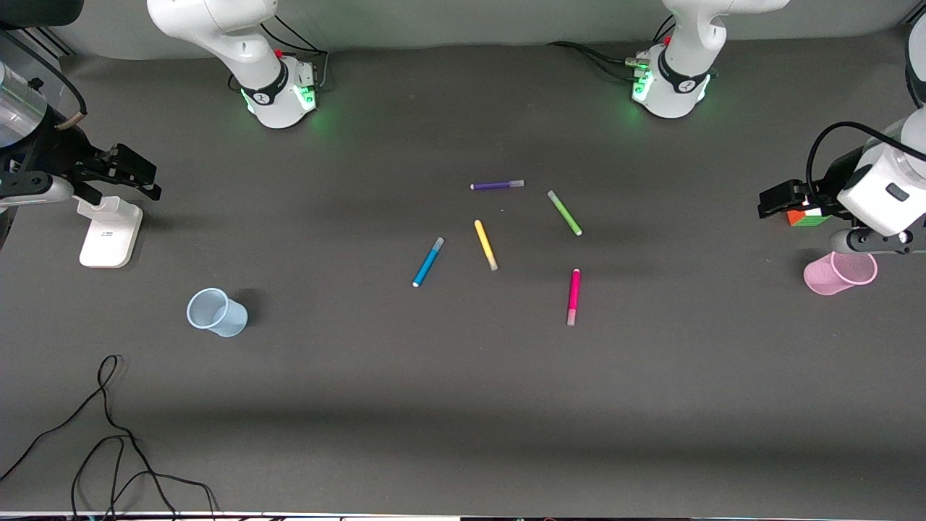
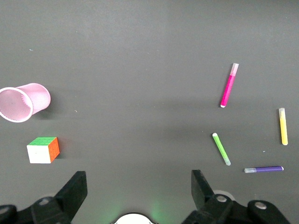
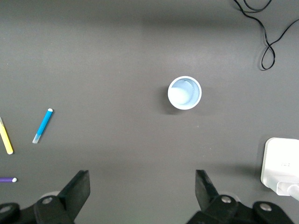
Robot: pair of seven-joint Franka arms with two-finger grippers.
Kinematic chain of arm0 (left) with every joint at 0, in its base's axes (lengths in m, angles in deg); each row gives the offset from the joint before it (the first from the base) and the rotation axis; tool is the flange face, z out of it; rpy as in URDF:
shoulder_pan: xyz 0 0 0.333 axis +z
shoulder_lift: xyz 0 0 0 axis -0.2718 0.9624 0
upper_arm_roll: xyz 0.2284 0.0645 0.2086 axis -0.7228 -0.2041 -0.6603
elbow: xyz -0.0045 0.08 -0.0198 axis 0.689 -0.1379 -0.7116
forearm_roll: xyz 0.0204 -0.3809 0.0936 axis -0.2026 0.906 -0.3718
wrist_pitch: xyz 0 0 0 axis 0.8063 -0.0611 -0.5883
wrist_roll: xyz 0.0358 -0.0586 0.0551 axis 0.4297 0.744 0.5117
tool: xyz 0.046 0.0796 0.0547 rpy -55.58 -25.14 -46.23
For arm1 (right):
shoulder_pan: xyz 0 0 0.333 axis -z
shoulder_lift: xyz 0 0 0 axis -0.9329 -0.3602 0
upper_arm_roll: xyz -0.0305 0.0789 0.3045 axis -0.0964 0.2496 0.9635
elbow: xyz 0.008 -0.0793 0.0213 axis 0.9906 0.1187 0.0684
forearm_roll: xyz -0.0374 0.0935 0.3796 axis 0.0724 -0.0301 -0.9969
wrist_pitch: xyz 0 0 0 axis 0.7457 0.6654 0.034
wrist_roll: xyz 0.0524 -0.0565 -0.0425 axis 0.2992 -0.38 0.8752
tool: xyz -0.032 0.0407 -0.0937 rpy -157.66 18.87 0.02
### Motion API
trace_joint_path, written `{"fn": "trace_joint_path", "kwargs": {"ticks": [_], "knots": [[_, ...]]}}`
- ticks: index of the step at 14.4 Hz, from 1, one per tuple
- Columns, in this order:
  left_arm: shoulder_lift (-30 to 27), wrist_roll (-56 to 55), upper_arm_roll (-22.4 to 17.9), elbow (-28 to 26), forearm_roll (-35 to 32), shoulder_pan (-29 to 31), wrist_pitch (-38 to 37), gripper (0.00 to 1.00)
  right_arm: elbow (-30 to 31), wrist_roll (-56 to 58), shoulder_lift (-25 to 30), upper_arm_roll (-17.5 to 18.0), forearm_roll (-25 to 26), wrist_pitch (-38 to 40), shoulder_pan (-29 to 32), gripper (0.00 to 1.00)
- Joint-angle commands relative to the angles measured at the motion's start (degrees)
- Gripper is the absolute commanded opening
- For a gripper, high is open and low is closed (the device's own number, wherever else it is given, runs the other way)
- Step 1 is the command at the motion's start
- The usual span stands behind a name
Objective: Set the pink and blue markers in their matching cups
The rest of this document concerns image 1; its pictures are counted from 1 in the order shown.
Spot blue marker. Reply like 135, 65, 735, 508
412, 237, 446, 289

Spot white stand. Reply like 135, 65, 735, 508
78, 195, 144, 269

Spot pink mesh cup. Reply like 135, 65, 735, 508
803, 251, 879, 297

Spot translucent blue cup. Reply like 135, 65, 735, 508
187, 287, 249, 339

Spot green marker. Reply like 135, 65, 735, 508
547, 190, 583, 237

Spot yellow marker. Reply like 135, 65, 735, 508
474, 219, 499, 272

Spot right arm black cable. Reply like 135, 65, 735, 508
0, 29, 88, 131

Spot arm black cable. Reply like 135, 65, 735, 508
805, 122, 926, 211
0, 29, 88, 131

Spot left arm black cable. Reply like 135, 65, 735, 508
805, 122, 926, 211

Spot black metal frame rail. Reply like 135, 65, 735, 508
25, 25, 77, 59

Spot loose black cable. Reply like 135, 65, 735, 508
0, 354, 219, 519

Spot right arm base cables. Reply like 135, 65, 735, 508
228, 14, 330, 95

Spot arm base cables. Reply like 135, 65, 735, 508
546, 14, 677, 82
228, 14, 330, 95

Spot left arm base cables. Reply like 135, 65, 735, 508
546, 14, 677, 82

